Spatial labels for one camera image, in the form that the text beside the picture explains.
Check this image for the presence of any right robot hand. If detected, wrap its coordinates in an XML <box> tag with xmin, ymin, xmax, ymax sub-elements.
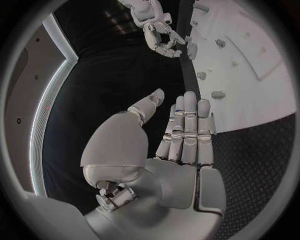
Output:
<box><xmin>141</xmin><ymin>21</ymin><xmax>189</xmax><ymax>58</ymax></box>

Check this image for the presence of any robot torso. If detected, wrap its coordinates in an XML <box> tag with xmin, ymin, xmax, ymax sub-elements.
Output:
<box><xmin>3</xmin><ymin>13</ymin><xmax>80</xmax><ymax>198</ymax></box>

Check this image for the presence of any white task board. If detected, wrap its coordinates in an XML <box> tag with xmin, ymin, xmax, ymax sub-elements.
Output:
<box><xmin>185</xmin><ymin>0</ymin><xmax>298</xmax><ymax>134</ymax></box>

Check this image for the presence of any grey gear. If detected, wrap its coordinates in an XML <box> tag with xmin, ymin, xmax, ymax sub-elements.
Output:
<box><xmin>186</xmin><ymin>42</ymin><xmax>199</xmax><ymax>61</ymax></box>

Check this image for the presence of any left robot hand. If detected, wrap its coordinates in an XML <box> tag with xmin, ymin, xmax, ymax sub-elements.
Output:
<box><xmin>80</xmin><ymin>87</ymin><xmax>228</xmax><ymax>240</ymax></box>

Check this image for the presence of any grey short cylinder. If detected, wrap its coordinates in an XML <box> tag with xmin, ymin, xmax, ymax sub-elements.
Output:
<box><xmin>210</xmin><ymin>90</ymin><xmax>227</xmax><ymax>100</ymax></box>

